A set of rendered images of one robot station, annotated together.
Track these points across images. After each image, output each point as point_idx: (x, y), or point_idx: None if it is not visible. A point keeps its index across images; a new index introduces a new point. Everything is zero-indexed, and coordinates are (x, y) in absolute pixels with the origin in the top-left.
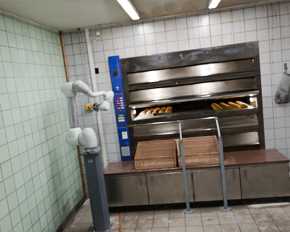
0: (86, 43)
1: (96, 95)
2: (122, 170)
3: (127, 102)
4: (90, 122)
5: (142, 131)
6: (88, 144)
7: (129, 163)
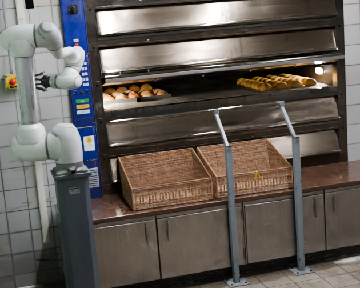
0: None
1: (66, 54)
2: (104, 214)
3: (96, 74)
4: (11, 118)
5: (126, 135)
6: (70, 157)
7: (104, 202)
